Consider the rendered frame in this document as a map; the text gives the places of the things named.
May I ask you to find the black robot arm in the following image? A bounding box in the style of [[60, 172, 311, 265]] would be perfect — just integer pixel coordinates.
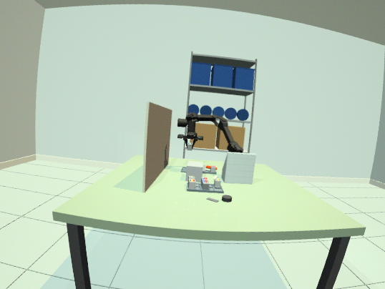
[[177, 112, 244, 153]]

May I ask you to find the beige panel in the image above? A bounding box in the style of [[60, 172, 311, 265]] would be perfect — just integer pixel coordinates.
[[142, 102, 172, 193]]

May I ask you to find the grey cylinder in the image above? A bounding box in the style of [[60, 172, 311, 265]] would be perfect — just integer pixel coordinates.
[[222, 195, 232, 202]]

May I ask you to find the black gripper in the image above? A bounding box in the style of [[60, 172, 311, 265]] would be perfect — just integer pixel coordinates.
[[177, 127, 203, 148]]

